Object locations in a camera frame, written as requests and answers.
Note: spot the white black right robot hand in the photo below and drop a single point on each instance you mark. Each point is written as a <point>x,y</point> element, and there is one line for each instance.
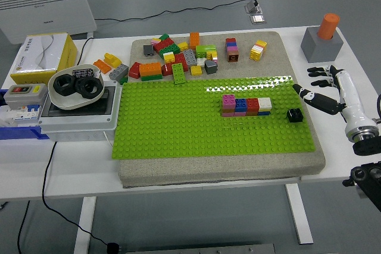
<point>351,99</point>

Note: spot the black building brick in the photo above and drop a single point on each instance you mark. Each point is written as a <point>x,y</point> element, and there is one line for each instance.
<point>294,115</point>

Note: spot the white building brick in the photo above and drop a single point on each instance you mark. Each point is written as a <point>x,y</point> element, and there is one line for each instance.
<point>259,47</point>
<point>264,103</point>

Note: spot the magenta building brick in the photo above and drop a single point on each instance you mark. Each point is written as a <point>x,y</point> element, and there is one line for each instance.
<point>228,101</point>
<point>231,49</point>

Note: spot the yellow flat brick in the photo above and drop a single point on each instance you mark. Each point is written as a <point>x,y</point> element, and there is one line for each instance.
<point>264,111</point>

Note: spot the blue building brick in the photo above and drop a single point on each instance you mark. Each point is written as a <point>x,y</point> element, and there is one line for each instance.
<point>264,114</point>
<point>240,105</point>
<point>231,44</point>

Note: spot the red building brick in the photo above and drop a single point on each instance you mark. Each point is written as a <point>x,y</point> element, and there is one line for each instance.
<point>166,69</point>
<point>180,58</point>
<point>252,104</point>
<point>230,40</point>
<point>163,45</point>

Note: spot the orange building brick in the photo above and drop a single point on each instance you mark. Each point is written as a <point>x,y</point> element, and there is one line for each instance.
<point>194,41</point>
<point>251,114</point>

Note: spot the pink building brick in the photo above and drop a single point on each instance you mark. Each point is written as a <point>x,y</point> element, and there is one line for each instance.
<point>240,114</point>
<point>227,114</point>

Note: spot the brown building brick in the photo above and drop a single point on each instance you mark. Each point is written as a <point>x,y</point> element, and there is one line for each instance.
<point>232,56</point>
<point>228,110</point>

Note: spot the dark grey slope brick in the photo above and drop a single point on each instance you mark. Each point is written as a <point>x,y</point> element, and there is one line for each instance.
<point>210,67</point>

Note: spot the yellow pink brick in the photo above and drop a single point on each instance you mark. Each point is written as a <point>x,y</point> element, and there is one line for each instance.
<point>212,55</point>

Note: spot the large lime brick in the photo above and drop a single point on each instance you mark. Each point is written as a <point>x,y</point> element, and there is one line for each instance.
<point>205,49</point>

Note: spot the light grey building brick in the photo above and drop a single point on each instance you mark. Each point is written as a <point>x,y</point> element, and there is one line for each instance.
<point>118,72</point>
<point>189,57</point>

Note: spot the long green brick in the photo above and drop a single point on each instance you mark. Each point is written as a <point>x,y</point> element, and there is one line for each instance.
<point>179,73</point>

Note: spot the green studded baseplate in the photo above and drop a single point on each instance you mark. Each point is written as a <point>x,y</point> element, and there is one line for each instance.
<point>166,123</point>

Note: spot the yellow white brick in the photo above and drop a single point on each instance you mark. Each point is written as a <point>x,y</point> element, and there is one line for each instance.
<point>169,57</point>

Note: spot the dark green building brick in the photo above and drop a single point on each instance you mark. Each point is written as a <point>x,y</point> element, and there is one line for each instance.
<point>170,50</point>

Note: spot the dark green flat brick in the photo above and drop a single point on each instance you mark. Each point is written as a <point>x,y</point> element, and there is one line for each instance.
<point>151,77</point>

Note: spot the long orange brick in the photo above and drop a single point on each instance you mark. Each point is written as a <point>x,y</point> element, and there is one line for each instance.
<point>150,69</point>

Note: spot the pink white small brick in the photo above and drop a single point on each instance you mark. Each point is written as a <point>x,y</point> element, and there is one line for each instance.
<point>156,40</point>

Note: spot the small dark grey brick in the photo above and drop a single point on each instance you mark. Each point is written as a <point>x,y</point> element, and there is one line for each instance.
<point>148,50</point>

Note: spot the red slope brick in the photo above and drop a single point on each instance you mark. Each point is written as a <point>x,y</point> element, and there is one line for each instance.
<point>134,70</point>

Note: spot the small dark green brick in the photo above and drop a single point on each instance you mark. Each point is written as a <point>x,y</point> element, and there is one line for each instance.
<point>123,81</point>

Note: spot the yellow curved brick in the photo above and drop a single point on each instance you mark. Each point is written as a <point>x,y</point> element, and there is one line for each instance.
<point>112,60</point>

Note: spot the orange flat brick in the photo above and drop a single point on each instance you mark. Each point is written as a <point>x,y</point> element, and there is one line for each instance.
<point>102,66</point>

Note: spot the grey block holder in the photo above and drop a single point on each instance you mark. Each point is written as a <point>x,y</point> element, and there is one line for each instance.
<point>321,50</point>

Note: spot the orange cylinder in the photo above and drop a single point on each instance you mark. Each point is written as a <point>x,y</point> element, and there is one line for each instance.
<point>327,26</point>

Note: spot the closed floor socket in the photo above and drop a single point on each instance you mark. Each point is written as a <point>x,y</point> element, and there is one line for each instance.
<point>258,19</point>

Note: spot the white table leg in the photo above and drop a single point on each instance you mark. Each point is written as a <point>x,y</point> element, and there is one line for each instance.
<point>84,224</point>
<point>299,215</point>

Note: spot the open floor socket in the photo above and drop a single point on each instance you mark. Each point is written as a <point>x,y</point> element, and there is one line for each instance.
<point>253,6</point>

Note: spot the grey-brown mat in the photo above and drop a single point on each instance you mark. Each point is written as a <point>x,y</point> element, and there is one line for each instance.
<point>208,170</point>

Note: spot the grey metal plate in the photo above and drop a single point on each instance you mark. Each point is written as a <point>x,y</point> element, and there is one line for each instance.
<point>208,249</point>

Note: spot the small dark terminal block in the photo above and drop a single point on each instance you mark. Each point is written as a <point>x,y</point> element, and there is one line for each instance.
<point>83,72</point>

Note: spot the large black nut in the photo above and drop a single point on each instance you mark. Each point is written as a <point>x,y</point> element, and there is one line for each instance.
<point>78,86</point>
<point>58,89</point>

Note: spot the grey white junction box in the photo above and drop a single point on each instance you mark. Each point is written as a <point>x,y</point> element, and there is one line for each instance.
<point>77,123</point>

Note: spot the black plug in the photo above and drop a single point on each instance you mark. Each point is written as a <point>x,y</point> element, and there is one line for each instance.
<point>113,247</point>

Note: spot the white bowl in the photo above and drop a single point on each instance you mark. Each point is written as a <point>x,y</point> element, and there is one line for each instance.
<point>68,102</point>

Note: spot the yellow white tissue box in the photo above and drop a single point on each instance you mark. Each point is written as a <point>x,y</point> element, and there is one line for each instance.
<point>41,51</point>

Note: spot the white electric heater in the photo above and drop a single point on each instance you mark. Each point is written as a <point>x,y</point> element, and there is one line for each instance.
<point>44,7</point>

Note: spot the white blue circuit breaker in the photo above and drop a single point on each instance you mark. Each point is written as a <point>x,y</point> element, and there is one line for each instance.
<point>26,114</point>

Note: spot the blue plastic bin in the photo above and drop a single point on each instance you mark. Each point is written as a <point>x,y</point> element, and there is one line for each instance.
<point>18,132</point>

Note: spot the grey push-button switch box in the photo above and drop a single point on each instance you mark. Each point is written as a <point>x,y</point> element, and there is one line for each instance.
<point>26,96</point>

